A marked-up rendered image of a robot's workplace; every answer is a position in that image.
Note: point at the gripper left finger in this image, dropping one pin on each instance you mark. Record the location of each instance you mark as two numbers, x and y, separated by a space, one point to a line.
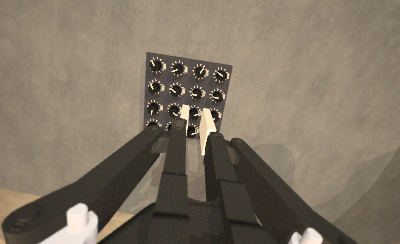
76 213

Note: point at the dark grey knob box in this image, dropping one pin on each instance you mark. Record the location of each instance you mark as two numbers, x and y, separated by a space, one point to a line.
171 82

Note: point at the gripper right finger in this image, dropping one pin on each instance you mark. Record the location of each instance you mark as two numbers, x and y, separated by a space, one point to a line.
261 193

